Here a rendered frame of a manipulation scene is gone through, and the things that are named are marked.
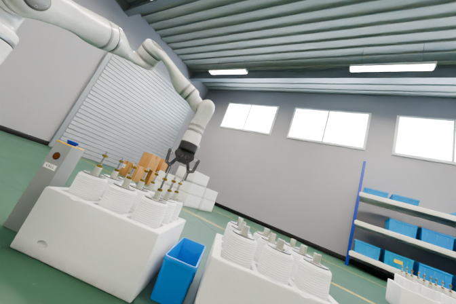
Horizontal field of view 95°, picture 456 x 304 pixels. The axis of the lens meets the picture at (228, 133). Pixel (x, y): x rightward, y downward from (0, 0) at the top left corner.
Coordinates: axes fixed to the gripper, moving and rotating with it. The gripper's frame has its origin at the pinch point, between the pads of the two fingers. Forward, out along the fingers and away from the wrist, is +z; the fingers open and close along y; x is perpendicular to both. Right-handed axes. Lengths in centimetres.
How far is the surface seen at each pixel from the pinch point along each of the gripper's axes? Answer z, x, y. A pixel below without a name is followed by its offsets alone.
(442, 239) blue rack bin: -59, 187, 410
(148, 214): 13.9, -16.0, -2.5
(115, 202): 14.5, -13.2, -13.4
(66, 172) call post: 13.3, 2.2, -37.7
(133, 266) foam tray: 27.0, -19.7, 0.0
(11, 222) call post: 33, -1, -43
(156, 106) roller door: -177, 552, -156
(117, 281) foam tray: 31.8, -19.1, -2.4
